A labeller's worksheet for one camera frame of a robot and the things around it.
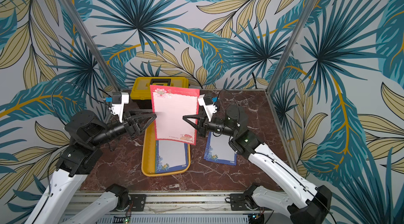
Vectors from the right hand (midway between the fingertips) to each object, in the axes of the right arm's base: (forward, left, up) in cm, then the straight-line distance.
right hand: (184, 117), depth 58 cm
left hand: (-1, +11, +3) cm, 11 cm away
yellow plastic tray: (-4, +22, -37) cm, 43 cm away
